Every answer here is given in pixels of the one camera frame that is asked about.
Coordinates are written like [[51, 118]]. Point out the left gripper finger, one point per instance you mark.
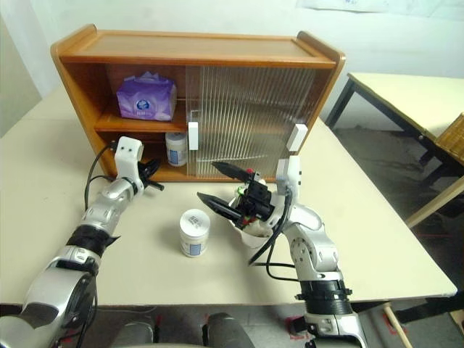
[[153, 168], [156, 185]]

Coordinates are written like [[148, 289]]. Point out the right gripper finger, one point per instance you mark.
[[221, 208], [235, 173]]

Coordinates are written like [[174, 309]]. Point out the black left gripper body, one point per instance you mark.
[[144, 175]]

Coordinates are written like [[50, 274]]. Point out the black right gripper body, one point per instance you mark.
[[259, 201]]

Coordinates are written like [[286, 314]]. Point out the green heart carabiner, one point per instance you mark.
[[239, 189]]

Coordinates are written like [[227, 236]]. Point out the white lidded jar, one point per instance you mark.
[[175, 150], [194, 235]]

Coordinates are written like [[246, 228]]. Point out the purple tissue pack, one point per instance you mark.
[[145, 101]]

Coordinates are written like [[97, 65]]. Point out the ribbed translucent sliding door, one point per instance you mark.
[[192, 90], [275, 101]]

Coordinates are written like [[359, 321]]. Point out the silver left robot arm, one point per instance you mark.
[[105, 206]]

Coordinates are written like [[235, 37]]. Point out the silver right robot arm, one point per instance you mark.
[[311, 246]]

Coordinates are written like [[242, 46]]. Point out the wooden cabinet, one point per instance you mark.
[[181, 45]]

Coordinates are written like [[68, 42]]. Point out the metal bowl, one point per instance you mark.
[[253, 239]]

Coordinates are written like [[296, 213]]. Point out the dark grey rounded shape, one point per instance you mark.
[[226, 331], [136, 335]]

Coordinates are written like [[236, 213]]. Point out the beige side table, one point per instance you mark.
[[391, 94]]

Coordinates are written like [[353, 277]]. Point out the wooden stick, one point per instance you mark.
[[397, 326]]

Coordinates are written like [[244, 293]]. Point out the wicker basket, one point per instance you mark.
[[453, 141]]

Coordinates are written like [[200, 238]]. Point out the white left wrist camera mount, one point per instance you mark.
[[127, 152]]

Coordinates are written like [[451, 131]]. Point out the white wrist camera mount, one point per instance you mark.
[[127, 152], [290, 174]]

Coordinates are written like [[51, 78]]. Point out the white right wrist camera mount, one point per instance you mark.
[[290, 174]]

